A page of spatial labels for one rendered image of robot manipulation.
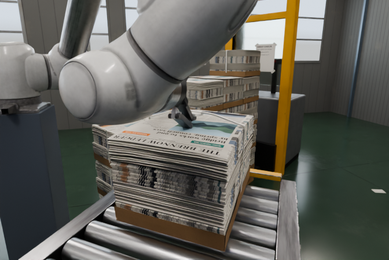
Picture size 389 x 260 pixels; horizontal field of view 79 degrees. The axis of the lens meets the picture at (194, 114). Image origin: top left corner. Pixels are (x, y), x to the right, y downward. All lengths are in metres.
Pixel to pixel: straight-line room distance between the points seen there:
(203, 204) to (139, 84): 0.32
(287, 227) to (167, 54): 0.53
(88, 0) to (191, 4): 0.67
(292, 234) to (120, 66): 0.55
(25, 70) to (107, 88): 0.87
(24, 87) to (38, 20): 3.62
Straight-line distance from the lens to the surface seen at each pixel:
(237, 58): 2.08
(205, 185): 0.51
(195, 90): 1.58
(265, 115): 2.75
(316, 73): 6.10
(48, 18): 4.69
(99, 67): 0.29
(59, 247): 0.67
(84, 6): 0.94
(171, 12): 0.29
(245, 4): 0.30
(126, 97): 0.30
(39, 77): 1.15
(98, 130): 1.47
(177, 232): 0.60
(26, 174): 1.21
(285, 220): 0.71
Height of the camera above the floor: 1.20
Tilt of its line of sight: 13 degrees down
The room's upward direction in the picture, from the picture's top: straight up
